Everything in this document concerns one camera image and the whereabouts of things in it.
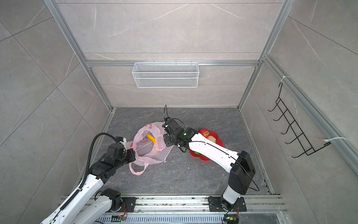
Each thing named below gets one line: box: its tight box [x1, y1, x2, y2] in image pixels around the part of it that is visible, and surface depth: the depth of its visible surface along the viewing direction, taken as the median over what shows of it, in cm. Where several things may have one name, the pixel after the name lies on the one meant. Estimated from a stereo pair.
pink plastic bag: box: [125, 121, 175, 176], surface depth 89 cm
